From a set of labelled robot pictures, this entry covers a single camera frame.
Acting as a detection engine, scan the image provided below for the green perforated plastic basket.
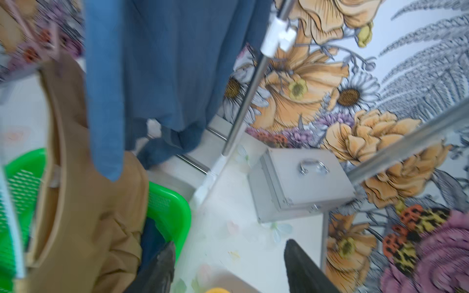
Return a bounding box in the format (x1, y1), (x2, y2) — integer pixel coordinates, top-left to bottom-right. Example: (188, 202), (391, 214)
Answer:
(1, 148), (191, 293)

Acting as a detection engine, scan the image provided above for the tan tank top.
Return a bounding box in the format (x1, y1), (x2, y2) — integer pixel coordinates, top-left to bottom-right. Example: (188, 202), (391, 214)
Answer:
(14, 53), (149, 293)

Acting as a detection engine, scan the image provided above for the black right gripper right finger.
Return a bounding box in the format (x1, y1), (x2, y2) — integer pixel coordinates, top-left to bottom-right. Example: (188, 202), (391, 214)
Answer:
(284, 239), (340, 293)

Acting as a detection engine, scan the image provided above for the dark blue t-shirt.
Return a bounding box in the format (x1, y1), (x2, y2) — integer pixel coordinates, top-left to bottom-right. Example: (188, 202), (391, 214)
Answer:
(138, 217), (166, 272)

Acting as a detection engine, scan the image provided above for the light blue t-shirt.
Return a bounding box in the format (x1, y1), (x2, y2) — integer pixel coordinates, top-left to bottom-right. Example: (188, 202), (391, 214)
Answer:
(84, 1), (272, 181)

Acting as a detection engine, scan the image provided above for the silver metal case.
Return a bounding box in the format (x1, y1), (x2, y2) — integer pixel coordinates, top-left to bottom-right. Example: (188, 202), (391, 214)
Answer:
(247, 148), (356, 223)

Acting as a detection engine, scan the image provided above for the yellow plastic tray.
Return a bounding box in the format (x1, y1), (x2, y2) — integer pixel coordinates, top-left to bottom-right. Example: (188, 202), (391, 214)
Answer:
(205, 288), (230, 293)

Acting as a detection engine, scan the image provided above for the metal clothes rack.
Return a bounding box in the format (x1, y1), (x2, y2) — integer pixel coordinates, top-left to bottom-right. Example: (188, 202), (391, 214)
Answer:
(146, 0), (301, 209)

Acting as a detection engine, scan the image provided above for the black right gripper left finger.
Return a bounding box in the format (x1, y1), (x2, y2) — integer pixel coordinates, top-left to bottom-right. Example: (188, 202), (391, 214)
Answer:
(124, 241), (176, 293)

